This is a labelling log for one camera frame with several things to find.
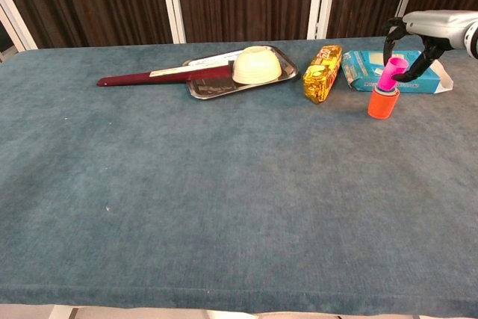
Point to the stainless steel tray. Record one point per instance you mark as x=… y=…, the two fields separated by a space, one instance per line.
x=213 y=91

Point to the yellow snack packet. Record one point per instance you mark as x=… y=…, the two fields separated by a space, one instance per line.
x=321 y=76

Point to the light blue plastic cup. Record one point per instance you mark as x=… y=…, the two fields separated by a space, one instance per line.
x=378 y=89

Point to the long maroon case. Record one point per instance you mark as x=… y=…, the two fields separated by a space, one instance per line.
x=149 y=77

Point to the blue kitchen scale box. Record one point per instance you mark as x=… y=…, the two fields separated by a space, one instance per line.
x=362 y=72

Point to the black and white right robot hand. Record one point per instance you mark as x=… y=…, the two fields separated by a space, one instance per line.
x=440 y=25

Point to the pink plastic cup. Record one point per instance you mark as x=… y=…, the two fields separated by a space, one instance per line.
x=390 y=74

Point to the orange plastic cup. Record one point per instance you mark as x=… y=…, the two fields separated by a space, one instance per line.
x=382 y=106

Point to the cream upturned bowl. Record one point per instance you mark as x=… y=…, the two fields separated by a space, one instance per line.
x=257 y=67

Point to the blue table cloth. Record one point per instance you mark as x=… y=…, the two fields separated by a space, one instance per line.
x=224 y=184

